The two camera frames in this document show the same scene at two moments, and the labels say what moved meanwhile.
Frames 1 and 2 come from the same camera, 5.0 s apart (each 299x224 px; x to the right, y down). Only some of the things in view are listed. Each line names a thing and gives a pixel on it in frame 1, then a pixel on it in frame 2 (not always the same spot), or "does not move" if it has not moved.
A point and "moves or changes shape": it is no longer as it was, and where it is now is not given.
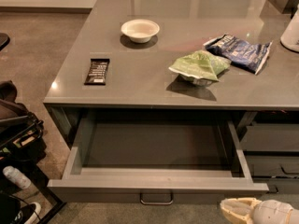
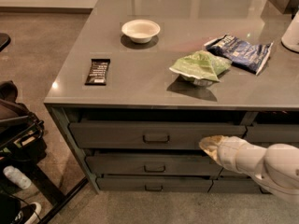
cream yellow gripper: (273, 211) to (232, 154)
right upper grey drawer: (271, 137) does not move
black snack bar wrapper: (97, 72) does not move
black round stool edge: (5, 40) does not move
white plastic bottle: (13, 174) does not move
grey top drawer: (157, 157) moves or changes shape
